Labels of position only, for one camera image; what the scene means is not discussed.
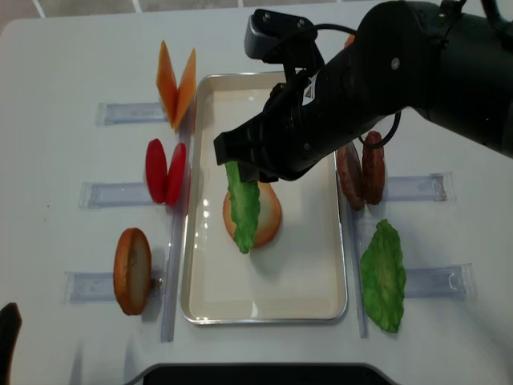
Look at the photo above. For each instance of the upright bread slice left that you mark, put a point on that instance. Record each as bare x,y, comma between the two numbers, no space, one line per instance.
132,271

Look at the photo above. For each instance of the right brown meat patty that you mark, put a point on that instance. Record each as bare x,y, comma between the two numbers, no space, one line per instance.
373,170

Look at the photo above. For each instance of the clear holder top left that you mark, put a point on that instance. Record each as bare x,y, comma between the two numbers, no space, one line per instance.
129,113

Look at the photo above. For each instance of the left brown meat patty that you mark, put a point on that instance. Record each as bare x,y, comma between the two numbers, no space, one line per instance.
350,175

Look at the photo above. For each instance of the clear holder middle left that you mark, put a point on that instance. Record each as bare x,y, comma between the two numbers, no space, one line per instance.
110,195

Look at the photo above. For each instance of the left bun top half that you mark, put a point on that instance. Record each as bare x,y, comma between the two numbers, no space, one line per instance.
349,40

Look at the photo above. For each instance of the brown meat patty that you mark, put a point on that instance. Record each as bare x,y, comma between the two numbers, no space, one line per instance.
373,170
350,175

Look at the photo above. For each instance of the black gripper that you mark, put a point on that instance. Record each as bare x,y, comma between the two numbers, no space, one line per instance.
299,126

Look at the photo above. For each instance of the clear holder middle right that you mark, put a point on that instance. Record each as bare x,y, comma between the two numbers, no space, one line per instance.
432,187

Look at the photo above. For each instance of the right red tomato slice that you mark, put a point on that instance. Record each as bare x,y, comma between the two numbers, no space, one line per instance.
176,174

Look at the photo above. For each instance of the green lettuce leaf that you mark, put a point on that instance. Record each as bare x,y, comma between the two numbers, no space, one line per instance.
245,207
383,278

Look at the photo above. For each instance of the clear long rail right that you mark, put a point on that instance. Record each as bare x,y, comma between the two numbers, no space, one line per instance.
349,218

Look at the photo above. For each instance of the clear holder bottom right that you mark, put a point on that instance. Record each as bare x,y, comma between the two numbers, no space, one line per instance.
454,281

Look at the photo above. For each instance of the right orange cheese slice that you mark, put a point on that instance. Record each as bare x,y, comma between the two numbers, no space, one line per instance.
186,90

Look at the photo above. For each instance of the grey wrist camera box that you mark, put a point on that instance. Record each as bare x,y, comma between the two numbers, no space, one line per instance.
266,29

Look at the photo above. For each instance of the red tomato slice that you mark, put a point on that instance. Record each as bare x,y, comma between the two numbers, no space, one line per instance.
176,174
156,171

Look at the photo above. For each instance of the green lettuce leaf on rack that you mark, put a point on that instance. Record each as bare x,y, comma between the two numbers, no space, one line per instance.
383,278

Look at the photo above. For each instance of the clear long rail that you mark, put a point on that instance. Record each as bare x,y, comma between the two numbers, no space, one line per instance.
172,276
349,218

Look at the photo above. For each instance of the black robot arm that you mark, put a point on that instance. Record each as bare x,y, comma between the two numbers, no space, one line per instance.
453,69

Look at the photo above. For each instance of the dark object bottom left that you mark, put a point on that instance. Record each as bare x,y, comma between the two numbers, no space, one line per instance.
10,325

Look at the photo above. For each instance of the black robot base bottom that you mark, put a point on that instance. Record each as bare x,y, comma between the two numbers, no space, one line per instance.
264,374

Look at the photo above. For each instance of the white rectangular metal tray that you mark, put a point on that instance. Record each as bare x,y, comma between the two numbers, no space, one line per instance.
299,276

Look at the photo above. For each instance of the clear holder bottom left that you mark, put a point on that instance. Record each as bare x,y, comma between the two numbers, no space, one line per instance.
81,287

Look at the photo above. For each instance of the left orange cheese slice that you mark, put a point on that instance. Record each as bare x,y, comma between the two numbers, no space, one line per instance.
166,84

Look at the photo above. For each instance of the round bread slice in tray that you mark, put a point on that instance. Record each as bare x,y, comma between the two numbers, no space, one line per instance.
269,220

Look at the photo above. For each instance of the orange cheese slice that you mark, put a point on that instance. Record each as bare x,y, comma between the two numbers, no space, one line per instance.
166,84
186,90

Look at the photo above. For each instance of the clear holder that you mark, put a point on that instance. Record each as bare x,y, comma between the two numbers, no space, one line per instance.
432,187
454,281
129,113
81,287
110,195

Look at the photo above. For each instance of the left red tomato slice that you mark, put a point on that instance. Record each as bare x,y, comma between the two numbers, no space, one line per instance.
156,171

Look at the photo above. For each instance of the clear long rail left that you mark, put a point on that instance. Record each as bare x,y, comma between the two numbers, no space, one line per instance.
172,276

